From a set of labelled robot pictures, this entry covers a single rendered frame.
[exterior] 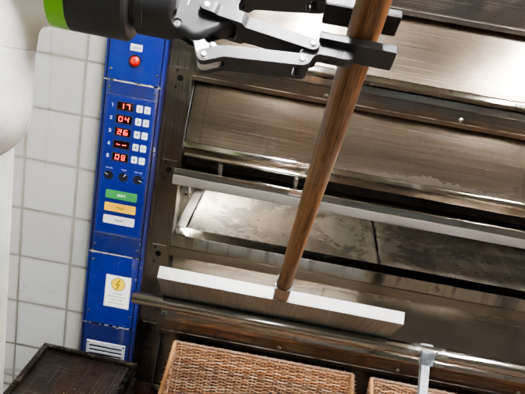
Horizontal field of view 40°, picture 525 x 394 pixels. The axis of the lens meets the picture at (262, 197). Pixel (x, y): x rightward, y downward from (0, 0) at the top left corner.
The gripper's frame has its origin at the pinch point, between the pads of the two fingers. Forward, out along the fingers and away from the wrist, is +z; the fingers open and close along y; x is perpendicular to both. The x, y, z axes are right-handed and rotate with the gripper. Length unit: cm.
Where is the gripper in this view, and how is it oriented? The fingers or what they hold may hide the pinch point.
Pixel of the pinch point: (359, 34)
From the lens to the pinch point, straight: 68.3
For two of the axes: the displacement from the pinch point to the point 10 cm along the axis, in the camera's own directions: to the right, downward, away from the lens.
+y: -1.8, 9.1, -3.6
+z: 9.8, 1.9, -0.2
